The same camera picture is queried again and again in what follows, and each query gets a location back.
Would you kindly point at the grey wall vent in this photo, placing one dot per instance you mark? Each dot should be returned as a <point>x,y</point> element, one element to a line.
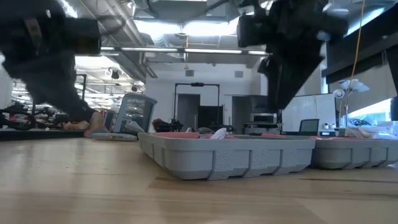
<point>189,73</point>
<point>238,74</point>

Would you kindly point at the grey mesh office chair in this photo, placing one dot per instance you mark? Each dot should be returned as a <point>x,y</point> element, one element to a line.
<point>309,126</point>

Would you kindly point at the black equipment cabinet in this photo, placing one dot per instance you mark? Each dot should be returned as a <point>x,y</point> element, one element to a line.
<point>259,104</point>

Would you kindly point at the black rig frame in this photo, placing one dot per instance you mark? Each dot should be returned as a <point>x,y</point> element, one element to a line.
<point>84,87</point>
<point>196,84</point>

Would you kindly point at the clear plastic bag pile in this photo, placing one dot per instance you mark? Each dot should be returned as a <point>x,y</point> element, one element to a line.
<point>382,130</point>

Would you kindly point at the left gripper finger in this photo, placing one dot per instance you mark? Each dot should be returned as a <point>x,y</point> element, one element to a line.
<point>59,102</point>
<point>77,99</point>

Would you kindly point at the blue-grey chair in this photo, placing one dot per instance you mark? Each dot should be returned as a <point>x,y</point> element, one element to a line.
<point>109,119</point>

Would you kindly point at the whiteboard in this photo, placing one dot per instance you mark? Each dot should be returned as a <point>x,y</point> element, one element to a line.
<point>311,109</point>

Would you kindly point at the grey plastic tool case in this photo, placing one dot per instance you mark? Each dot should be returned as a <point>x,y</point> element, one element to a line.
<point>227,155</point>

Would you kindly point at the white multi-head floor lamp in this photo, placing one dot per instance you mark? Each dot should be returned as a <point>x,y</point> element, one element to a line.
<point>347,85</point>

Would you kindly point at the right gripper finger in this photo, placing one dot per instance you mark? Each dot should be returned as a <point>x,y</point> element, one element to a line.
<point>293,90</point>
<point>274,93</point>

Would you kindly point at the black ceiling spotlight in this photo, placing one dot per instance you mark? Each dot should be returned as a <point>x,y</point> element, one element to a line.
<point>115,74</point>
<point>134,88</point>

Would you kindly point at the silver oven appliance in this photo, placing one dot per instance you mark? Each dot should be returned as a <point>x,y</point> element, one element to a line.
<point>263,117</point>

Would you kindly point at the long tube ceiling light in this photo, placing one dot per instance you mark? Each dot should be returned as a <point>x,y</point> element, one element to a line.
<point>186,50</point>

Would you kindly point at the grey utility knife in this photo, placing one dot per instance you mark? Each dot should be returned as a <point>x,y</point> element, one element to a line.
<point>115,137</point>

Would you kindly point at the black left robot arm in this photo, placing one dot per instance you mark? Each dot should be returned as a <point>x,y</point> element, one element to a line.
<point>37,28</point>

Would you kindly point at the white-frame mesh office chair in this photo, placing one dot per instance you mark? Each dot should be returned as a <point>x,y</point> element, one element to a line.
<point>135,112</point>

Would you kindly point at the other-station black robot arm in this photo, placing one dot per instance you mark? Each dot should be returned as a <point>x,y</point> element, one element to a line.
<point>172,126</point>
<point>18,119</point>
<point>224,128</point>

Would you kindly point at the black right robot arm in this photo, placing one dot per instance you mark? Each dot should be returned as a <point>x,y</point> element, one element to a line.
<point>298,18</point>

